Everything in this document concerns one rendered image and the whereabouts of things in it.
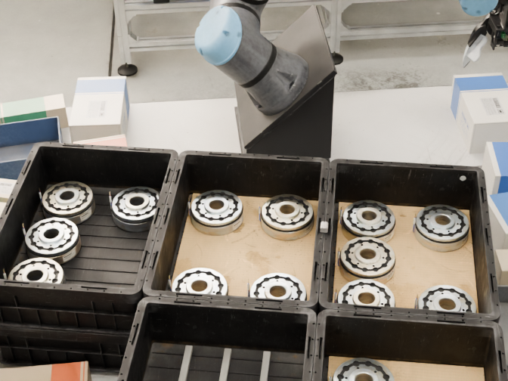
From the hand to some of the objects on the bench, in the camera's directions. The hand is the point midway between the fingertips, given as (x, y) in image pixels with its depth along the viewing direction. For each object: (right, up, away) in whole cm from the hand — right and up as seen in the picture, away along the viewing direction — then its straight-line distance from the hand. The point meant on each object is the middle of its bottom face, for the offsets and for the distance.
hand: (494, 64), depth 220 cm
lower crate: (-87, -50, -29) cm, 105 cm away
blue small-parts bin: (-111, -23, +4) cm, 113 cm away
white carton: (-93, -14, +14) cm, 95 cm away
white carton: (0, -14, +12) cm, 18 cm away
